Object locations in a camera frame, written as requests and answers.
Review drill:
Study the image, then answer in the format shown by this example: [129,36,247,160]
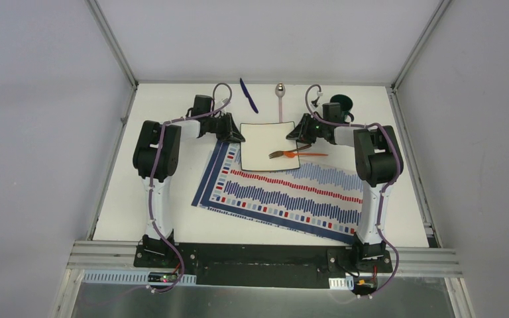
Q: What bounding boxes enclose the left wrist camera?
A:
[186,95,214,117]

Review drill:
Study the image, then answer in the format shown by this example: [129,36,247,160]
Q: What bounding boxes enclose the dark green mug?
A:
[329,94,355,123]

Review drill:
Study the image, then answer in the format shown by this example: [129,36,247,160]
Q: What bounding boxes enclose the metal spoon pink handle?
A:
[275,82,286,123]

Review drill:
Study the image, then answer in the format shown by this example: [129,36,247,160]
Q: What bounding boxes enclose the white square plate black rim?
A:
[240,121,300,172]

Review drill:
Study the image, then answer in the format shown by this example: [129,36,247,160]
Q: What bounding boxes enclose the blue striped placemat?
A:
[192,142,363,245]

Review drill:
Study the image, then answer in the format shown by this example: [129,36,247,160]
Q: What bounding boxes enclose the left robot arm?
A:
[133,113,245,268]

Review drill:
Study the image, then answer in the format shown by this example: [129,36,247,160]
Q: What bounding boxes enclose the blue plastic knife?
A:
[239,78,259,114]

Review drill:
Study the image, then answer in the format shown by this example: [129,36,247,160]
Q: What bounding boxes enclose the aluminium frame rail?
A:
[68,240,463,278]

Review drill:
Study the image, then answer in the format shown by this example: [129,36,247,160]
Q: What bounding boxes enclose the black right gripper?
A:
[286,113,327,144]

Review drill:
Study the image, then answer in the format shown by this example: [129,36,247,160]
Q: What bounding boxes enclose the brown wooden fork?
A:
[268,144,311,159]

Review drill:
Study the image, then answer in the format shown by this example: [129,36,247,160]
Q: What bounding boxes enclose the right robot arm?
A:
[286,113,404,272]

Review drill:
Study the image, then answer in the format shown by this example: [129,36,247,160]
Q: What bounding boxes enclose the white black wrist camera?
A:
[322,103,345,124]

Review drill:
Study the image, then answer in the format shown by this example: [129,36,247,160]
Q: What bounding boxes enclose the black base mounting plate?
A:
[133,240,395,289]

